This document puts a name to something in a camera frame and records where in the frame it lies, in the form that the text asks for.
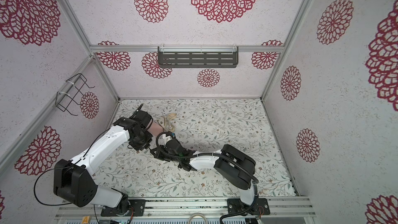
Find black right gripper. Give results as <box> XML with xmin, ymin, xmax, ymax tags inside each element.
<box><xmin>150</xmin><ymin>145</ymin><xmax>182</xmax><ymax>164</ymax></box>

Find pink glasses case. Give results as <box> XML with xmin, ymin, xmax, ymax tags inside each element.
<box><xmin>148</xmin><ymin>121</ymin><xmax>164</xmax><ymax>137</ymax></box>

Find white cable loop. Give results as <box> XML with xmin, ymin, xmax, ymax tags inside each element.
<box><xmin>188</xmin><ymin>213</ymin><xmax>209</xmax><ymax>224</ymax></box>

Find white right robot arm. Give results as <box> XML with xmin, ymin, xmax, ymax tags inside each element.
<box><xmin>150</xmin><ymin>132</ymin><xmax>259</xmax><ymax>224</ymax></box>

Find map print glasses case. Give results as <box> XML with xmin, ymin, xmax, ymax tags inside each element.
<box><xmin>161</xmin><ymin>117</ymin><xmax>175</xmax><ymax>132</ymax></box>

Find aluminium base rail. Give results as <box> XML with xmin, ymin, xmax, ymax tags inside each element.
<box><xmin>52</xmin><ymin>197</ymin><xmax>317</xmax><ymax>224</ymax></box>

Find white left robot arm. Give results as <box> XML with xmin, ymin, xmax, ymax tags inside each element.
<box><xmin>52</xmin><ymin>108</ymin><xmax>163</xmax><ymax>216</ymax></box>

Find black wire wall basket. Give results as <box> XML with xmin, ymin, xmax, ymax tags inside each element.
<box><xmin>55</xmin><ymin>73</ymin><xmax>95</xmax><ymax>116</ymax></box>

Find dark grey wall shelf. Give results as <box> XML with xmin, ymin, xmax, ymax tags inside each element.
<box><xmin>158</xmin><ymin>46</ymin><xmax>239</xmax><ymax>68</ymax></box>

